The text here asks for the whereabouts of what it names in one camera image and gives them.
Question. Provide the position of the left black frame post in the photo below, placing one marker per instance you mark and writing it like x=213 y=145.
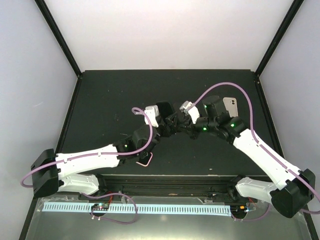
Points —
x=48 y=17

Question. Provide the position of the left small circuit board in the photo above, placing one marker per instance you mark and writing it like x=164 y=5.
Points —
x=100 y=207

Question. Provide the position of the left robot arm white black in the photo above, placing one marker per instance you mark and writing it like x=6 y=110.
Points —
x=74 y=172

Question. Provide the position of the light blue slotted cable duct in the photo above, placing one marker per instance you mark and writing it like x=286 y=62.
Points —
x=151 y=209

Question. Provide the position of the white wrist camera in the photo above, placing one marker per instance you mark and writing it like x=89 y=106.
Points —
x=190 y=109
x=152 y=112

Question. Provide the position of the black frame post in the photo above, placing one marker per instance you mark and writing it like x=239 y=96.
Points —
x=282 y=29
x=48 y=17

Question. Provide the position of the phone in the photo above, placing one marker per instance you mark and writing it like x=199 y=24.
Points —
x=144 y=162
x=165 y=109

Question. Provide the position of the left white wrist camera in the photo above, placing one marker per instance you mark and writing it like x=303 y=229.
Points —
x=152 y=112

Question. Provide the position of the small circuit board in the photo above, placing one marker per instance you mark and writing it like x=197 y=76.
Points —
x=100 y=207
x=239 y=208

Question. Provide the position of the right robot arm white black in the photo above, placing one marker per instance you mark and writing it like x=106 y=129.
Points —
x=290 y=188

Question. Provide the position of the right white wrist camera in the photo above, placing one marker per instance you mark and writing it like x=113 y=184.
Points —
x=190 y=109

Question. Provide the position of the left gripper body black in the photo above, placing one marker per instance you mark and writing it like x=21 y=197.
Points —
x=167 y=132

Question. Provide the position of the right black frame post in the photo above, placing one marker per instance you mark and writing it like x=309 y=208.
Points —
x=282 y=29

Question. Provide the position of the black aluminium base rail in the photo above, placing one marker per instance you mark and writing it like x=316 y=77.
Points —
x=221 y=189

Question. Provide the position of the right small circuit board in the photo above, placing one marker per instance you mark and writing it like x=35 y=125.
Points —
x=239 y=208

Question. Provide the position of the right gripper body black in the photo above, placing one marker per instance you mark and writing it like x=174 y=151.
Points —
x=195 y=133

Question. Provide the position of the phone in pink case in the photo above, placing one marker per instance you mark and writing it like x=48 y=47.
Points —
x=144 y=162

